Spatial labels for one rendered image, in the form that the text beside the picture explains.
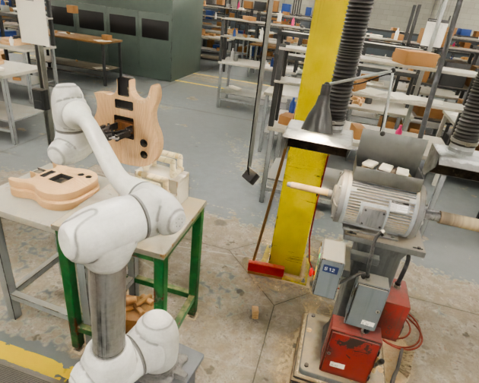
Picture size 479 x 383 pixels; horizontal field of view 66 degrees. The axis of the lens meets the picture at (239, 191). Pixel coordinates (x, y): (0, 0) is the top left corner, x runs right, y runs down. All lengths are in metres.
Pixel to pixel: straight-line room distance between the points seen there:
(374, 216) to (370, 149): 0.32
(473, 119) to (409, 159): 0.29
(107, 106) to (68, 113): 0.42
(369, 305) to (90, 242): 1.36
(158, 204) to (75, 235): 0.22
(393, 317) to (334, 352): 0.35
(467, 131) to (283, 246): 1.75
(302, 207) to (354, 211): 1.17
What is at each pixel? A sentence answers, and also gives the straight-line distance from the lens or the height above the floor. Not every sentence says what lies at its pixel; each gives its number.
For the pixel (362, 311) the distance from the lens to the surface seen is 1.95.
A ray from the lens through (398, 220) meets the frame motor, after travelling 1.76.
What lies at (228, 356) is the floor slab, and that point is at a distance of 2.60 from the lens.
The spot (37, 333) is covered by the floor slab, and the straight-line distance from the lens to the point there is 2.84.
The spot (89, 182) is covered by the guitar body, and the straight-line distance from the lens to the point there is 2.32.
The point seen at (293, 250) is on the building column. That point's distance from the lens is 3.08.
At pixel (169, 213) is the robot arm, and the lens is 1.00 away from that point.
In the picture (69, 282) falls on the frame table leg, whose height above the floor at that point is 0.56.
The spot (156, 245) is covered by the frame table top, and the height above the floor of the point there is 0.93.
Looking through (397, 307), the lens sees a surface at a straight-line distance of 2.05.
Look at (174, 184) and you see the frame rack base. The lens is 2.08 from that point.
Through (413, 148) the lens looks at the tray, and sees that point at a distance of 1.83.
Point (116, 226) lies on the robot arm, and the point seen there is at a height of 1.51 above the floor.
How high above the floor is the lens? 2.03
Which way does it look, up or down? 28 degrees down
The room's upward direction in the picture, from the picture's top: 7 degrees clockwise
